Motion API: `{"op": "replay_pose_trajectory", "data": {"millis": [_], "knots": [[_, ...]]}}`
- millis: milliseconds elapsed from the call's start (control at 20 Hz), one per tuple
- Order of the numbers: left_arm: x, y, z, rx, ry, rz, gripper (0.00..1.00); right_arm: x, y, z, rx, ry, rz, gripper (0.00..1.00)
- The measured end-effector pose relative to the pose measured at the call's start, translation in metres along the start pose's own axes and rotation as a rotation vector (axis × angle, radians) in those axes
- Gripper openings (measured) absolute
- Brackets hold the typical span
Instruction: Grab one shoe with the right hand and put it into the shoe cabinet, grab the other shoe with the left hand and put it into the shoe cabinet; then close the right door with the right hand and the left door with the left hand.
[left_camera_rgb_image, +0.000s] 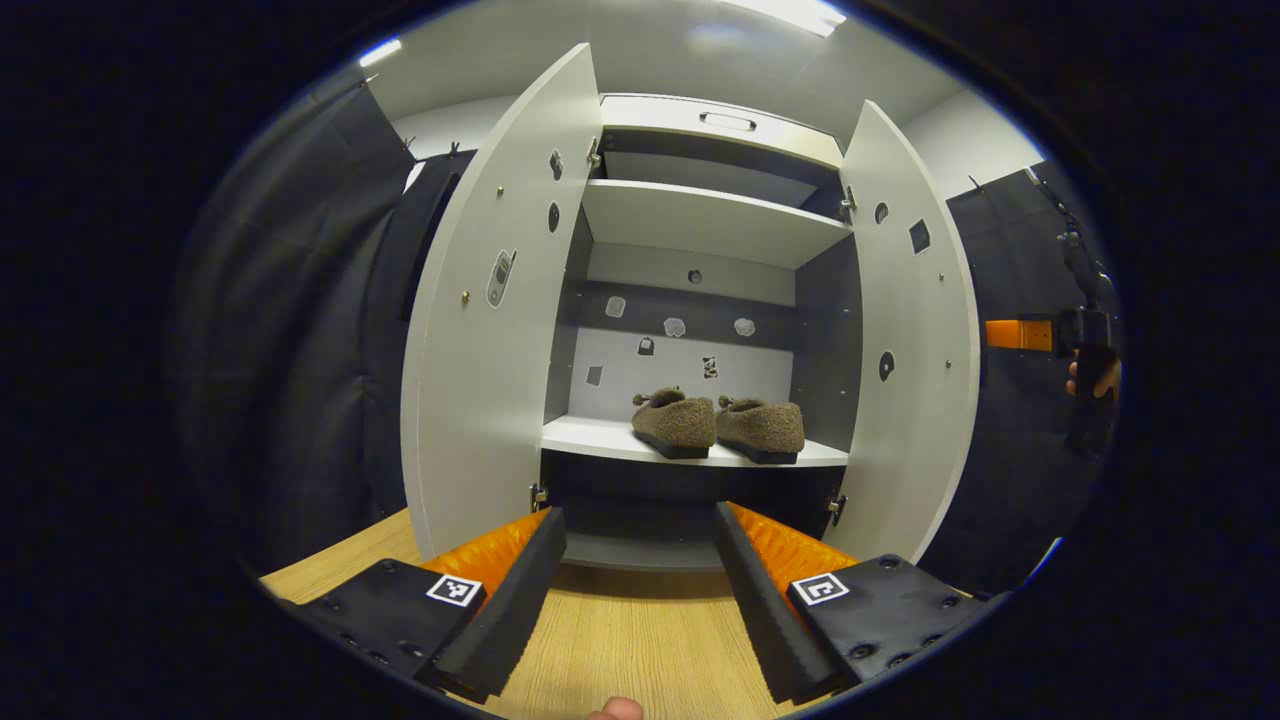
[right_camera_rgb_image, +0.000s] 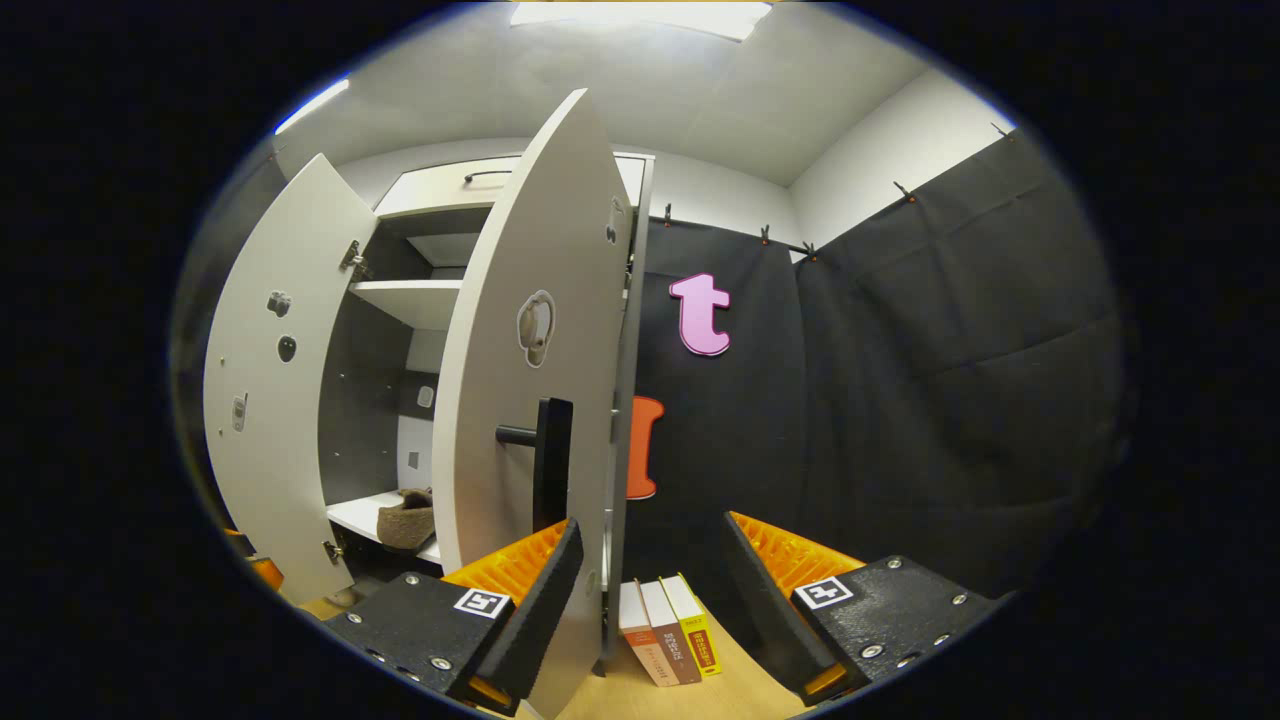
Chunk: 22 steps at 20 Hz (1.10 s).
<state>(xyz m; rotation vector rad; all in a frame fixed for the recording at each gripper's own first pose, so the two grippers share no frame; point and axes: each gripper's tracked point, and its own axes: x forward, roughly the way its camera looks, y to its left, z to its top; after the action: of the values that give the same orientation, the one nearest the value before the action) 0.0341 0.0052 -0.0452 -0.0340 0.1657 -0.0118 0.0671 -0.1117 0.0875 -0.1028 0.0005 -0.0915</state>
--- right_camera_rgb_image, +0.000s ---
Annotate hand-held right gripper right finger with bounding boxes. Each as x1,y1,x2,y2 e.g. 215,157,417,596
722,510,1001,708

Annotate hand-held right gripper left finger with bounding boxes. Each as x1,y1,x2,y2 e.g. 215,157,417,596
325,517,586,716

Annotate white shoe cabinet door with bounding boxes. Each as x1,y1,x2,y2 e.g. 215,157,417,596
203,153,379,606
432,88,633,720

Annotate brown fuzzy shoe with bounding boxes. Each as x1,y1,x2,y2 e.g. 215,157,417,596
377,487,437,551

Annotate white shoe cabinet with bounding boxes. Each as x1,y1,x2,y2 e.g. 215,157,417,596
318,152,658,681

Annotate white cabinet drawer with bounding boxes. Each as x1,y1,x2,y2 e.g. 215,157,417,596
375,155,646,221

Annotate yellow book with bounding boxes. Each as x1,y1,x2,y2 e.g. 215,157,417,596
662,573,723,678

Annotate brown book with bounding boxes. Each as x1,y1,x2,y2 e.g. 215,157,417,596
640,578,703,686

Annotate white and orange book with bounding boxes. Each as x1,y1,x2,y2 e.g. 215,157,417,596
618,582,669,688

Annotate black backdrop cloth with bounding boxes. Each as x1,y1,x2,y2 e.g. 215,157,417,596
172,125,1131,651

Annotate ceiling light panel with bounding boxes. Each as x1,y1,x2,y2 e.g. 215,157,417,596
275,78,351,136
510,0,773,43

